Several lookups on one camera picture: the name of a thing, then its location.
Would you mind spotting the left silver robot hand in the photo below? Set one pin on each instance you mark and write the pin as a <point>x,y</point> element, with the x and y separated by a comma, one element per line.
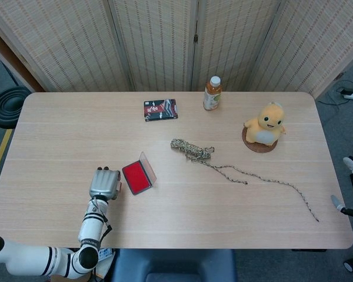
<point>104,183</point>

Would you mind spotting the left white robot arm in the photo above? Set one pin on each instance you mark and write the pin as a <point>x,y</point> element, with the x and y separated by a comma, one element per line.
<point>91,229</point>

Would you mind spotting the red ink pad case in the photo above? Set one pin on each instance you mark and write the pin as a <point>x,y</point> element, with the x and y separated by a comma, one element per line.
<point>136,177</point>

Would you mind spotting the blue white printed box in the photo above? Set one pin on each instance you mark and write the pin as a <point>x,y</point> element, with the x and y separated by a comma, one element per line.
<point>106,253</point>

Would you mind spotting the black red card box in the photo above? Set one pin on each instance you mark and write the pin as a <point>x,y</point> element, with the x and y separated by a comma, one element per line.
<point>160,109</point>

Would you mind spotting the round brown cork coaster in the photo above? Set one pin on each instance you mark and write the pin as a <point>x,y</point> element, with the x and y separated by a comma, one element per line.
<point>260,147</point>

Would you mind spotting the yellow plush dinosaur toy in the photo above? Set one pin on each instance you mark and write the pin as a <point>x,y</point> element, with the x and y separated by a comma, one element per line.
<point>266,123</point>

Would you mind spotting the dark blue chair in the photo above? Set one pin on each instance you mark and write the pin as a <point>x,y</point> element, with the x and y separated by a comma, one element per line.
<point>173,264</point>

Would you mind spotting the orange tea bottle white cap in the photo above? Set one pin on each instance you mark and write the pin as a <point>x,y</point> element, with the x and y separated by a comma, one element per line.
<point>212,95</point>

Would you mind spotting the bamboo folding screen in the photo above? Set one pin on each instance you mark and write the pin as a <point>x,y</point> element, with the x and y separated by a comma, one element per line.
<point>153,44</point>

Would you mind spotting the black table frame bar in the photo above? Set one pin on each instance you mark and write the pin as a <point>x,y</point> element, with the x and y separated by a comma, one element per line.
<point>309,250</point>

